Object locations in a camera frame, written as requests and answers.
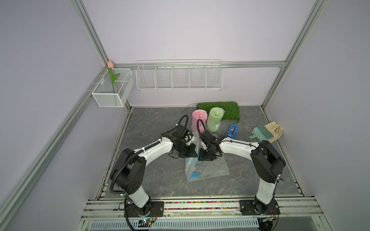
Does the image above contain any artificial grass mat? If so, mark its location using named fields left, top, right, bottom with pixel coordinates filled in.
left=196, top=101, right=240, bottom=121

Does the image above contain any white wire wall rack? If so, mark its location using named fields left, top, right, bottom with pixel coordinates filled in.
left=136, top=59, right=223, bottom=91

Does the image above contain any blue plastic wine glass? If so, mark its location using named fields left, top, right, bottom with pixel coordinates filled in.
left=185, top=158, right=199, bottom=180

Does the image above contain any white mesh wall basket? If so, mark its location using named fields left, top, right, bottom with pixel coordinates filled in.
left=92, top=68, right=134, bottom=107

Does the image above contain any green dustpan brush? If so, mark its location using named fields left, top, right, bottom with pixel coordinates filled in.
left=246, top=125, right=274, bottom=141

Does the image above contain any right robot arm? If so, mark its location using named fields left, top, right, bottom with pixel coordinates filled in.
left=197, top=119, right=286, bottom=216

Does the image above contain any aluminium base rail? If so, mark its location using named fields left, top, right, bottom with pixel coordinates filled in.
left=77, top=197, right=331, bottom=231

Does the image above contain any artificial tulip flower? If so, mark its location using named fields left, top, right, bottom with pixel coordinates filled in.
left=108, top=61, right=120, bottom=93

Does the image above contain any green plastic wine glass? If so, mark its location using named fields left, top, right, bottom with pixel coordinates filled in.
left=208, top=108, right=224, bottom=131

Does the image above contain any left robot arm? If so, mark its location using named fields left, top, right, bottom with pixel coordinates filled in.
left=109, top=115, right=198, bottom=215

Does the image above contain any blue tape dispenser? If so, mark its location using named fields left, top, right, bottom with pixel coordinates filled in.
left=227, top=125, right=239, bottom=139

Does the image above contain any pink plastic wine glass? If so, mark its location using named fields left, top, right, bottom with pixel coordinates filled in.
left=191, top=109, right=208, bottom=132

